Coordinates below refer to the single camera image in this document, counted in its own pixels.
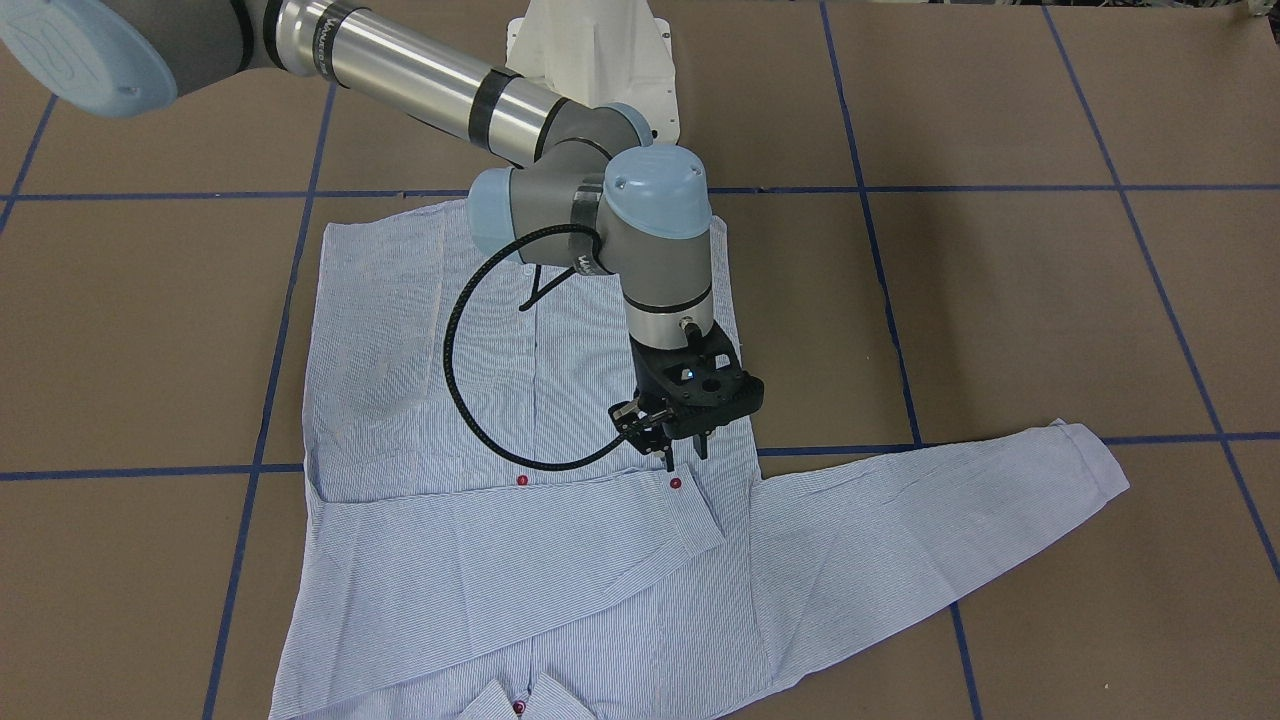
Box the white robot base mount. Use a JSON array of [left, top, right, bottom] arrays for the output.
[[506, 1, 681, 145]]

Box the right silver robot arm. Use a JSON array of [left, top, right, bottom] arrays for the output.
[[3, 1, 764, 471]]

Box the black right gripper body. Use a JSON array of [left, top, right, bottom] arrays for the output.
[[611, 325, 765, 448]]

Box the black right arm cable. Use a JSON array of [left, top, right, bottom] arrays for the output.
[[443, 224, 641, 471]]

